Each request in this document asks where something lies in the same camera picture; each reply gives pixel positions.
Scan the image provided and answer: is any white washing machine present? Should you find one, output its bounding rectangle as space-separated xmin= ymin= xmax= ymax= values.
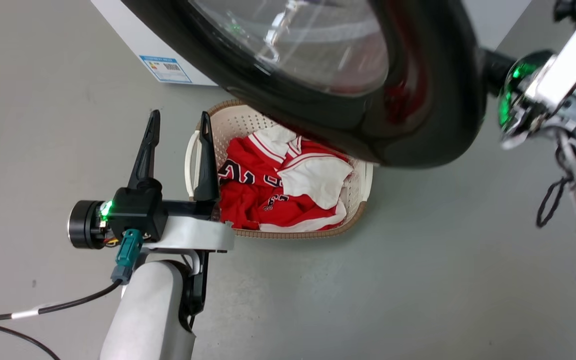
xmin=90 ymin=0 xmax=534 ymax=87

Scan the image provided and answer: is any red basketball jersey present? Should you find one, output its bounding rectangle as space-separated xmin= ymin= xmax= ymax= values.
xmin=217 ymin=125 xmax=355 ymax=233

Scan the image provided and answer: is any right gripper white green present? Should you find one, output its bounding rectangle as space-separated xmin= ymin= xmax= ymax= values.
xmin=480 ymin=0 xmax=576 ymax=152

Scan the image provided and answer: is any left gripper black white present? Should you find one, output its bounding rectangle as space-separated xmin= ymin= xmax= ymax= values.
xmin=67 ymin=109 xmax=235 ymax=252

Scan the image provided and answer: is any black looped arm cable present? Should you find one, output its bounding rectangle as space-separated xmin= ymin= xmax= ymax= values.
xmin=536 ymin=174 xmax=575 ymax=229

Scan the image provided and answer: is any blue energy label sticker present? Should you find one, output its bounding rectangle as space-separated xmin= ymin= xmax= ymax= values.
xmin=138 ymin=54 xmax=193 ymax=85

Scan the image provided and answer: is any black round washing machine door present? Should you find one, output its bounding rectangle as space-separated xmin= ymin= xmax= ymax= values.
xmin=120 ymin=0 xmax=489 ymax=169

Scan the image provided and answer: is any white garment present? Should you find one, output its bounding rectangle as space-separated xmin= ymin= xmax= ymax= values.
xmin=277 ymin=156 xmax=355 ymax=211

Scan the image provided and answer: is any black cable with white tag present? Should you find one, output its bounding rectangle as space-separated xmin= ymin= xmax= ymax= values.
xmin=0 ymin=279 xmax=124 ymax=323

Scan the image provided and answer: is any teal cable connector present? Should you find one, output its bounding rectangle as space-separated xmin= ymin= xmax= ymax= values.
xmin=111 ymin=228 xmax=144 ymax=285

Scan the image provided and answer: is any thin black cable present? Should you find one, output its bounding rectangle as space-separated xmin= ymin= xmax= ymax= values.
xmin=0 ymin=321 xmax=63 ymax=360

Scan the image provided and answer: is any beige plastic laundry basket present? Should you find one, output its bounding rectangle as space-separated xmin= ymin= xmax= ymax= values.
xmin=184 ymin=98 xmax=374 ymax=240

